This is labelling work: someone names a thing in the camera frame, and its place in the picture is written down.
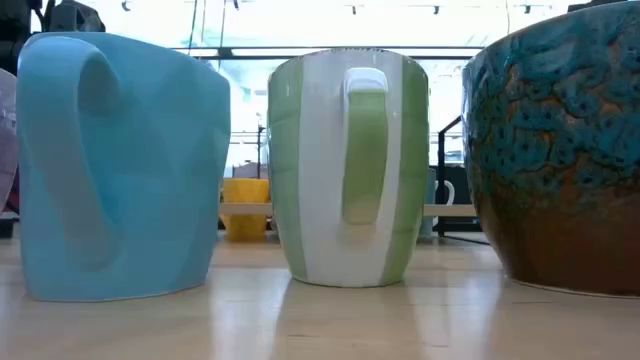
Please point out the green white striped mug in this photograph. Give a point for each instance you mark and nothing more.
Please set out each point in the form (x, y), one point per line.
(320, 175)

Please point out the black aluminium table frame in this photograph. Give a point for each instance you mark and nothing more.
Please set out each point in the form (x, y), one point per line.
(7, 227)

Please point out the teal brown glazed mug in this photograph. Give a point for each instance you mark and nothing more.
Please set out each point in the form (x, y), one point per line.
(550, 150)

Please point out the light blue faceted mug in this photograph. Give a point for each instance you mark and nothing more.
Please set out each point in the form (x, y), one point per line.
(150, 175)

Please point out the teal mug white inside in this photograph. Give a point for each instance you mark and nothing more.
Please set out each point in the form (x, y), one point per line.
(431, 192)

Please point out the smooth lilac mug brown rim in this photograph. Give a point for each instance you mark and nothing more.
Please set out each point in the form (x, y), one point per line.
(6, 140)

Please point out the wooden rack black metal frame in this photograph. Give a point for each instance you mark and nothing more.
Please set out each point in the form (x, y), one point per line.
(450, 210)

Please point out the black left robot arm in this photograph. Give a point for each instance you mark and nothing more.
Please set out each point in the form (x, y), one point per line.
(75, 17)

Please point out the yellow mug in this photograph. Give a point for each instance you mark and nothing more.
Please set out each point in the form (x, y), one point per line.
(245, 190)

